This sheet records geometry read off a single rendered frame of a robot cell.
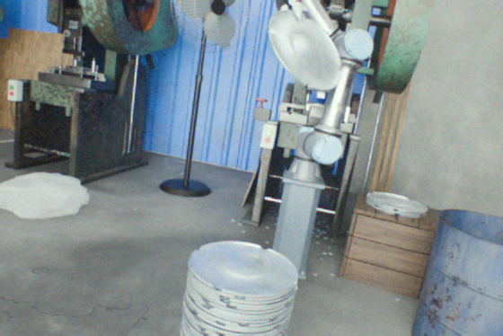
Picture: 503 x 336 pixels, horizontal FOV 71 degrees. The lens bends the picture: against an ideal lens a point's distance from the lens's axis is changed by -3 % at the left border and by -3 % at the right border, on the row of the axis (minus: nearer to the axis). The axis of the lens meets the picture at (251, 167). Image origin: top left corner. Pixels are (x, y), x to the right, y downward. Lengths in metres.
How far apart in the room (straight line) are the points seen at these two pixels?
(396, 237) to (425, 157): 1.99
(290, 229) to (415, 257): 0.57
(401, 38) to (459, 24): 1.74
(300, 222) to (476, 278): 0.72
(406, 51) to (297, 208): 1.00
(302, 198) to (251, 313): 0.82
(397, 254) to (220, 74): 2.51
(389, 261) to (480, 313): 0.56
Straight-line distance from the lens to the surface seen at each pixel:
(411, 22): 2.06
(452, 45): 3.72
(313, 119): 2.21
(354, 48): 1.48
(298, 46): 1.16
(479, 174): 3.85
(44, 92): 2.91
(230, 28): 2.63
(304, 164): 1.61
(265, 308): 0.90
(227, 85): 3.64
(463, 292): 1.35
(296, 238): 1.68
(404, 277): 1.83
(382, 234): 1.76
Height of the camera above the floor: 0.79
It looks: 12 degrees down
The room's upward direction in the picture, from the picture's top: 9 degrees clockwise
